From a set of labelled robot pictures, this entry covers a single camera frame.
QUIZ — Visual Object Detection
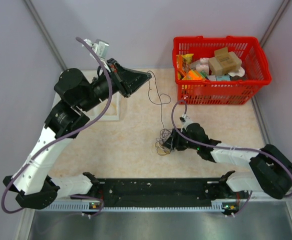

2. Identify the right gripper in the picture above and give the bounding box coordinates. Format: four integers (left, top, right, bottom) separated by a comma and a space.
162, 128, 200, 151

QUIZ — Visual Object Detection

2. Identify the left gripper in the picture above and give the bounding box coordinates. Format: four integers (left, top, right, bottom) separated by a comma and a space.
79, 58, 152, 113

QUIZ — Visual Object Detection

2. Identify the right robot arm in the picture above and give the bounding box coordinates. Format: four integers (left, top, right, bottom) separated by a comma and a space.
164, 112, 292, 200

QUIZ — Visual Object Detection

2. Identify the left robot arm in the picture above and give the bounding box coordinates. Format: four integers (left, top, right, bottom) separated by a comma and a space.
3, 58, 152, 210

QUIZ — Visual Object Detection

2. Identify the white foam compartment tray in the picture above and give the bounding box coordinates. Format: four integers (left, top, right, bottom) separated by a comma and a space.
80, 69, 123, 122

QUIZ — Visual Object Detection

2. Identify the yellow snack bag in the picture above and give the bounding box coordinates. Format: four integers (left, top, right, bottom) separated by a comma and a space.
176, 53, 193, 78

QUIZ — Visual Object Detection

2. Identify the orange snack packet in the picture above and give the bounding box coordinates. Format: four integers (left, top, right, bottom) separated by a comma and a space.
181, 69, 206, 81

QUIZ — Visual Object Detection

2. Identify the pink white package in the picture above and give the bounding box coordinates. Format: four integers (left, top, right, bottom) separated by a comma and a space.
194, 57, 209, 74

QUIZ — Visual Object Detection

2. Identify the brown cardboard box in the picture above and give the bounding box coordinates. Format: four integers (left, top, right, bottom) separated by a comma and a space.
208, 51, 242, 76

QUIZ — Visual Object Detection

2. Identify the small open cardboard box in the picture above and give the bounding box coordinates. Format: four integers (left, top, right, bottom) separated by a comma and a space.
214, 47, 228, 58

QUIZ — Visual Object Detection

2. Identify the red plastic shopping basket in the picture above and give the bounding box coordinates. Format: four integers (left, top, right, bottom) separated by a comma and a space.
172, 36, 271, 105

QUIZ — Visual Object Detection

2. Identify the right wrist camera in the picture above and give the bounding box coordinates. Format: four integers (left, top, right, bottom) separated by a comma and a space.
179, 114, 193, 126

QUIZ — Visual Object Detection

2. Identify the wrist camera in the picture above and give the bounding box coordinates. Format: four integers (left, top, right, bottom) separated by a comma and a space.
179, 114, 193, 126
84, 38, 109, 59

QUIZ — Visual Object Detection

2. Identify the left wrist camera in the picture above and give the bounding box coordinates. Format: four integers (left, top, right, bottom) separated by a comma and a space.
84, 38, 109, 59

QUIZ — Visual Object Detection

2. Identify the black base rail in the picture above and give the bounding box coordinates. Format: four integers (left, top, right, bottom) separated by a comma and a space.
70, 177, 251, 208

